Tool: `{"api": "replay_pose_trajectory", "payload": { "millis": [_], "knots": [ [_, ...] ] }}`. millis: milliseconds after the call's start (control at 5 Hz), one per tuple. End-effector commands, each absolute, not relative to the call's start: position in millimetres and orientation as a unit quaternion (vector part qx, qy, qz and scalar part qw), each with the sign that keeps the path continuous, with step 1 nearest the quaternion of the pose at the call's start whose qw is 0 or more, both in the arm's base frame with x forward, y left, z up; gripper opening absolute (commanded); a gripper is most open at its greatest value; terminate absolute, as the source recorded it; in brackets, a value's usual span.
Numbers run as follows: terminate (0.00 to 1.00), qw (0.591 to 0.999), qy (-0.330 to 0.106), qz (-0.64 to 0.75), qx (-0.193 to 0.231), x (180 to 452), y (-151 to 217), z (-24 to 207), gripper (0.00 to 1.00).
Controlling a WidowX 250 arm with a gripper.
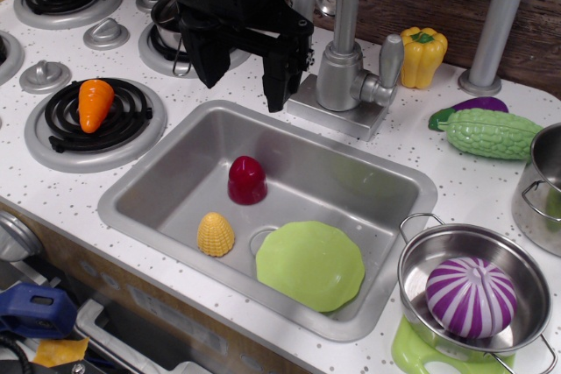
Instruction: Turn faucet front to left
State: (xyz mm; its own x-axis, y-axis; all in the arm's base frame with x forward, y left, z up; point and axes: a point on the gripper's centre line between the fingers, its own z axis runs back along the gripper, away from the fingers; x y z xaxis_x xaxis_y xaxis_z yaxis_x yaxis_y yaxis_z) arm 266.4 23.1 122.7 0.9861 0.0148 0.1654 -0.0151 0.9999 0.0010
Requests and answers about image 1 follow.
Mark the tall steel pot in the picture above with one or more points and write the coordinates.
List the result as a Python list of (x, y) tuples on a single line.
[(536, 201)]

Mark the yellow toy corn piece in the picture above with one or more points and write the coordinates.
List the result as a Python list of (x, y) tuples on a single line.
[(215, 236)]

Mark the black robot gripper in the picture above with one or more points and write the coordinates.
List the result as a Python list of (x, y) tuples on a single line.
[(212, 30)]

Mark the grey vertical pole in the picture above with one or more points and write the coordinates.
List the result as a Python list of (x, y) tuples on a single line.
[(482, 79)]

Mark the green plastic trivet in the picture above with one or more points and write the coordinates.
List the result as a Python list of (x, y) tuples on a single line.
[(413, 355)]

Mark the silver stove knob middle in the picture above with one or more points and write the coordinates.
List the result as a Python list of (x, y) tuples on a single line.
[(106, 35)]

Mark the yellow toy bell pepper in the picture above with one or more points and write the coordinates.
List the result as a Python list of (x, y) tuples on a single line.
[(424, 51)]

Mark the green toy bitter melon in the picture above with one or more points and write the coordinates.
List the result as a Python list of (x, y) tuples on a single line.
[(490, 134)]

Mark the yellow tape piece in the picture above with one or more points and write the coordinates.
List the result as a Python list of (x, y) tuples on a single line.
[(54, 352)]

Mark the stainless steel sink basin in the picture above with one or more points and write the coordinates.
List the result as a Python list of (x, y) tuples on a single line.
[(162, 199)]

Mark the front black stove burner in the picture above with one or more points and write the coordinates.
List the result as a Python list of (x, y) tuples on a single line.
[(54, 137)]

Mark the light green plastic plate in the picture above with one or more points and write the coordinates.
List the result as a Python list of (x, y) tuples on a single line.
[(313, 263)]

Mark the silver toy faucet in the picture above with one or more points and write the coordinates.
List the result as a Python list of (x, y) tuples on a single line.
[(343, 96)]

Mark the rear right stove burner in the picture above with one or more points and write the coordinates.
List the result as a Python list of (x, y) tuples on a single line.
[(201, 60)]

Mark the purple toy eggplant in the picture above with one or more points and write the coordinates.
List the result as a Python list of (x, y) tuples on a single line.
[(484, 102)]

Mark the silver stove knob front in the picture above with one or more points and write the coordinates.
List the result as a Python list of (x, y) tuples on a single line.
[(45, 77)]

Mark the red toy pepper half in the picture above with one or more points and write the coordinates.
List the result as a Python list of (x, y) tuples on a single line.
[(247, 181)]

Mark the orange toy carrot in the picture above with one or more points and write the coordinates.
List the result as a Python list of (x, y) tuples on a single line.
[(94, 101)]

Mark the silver faucet handle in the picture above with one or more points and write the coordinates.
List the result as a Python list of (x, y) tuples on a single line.
[(390, 61)]

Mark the rear left black burner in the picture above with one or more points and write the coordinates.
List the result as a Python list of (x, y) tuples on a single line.
[(63, 14)]

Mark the small steel saucepan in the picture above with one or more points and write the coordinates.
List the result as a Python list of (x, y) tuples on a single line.
[(424, 251)]

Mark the small steel pot on burner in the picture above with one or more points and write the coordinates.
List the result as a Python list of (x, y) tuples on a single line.
[(166, 37)]

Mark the left edge stove burner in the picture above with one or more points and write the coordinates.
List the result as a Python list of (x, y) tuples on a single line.
[(12, 56)]

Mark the silver oven door handle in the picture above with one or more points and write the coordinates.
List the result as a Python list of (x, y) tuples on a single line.
[(18, 242)]

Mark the purple striped toy onion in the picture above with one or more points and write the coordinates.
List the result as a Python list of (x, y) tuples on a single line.
[(471, 297)]

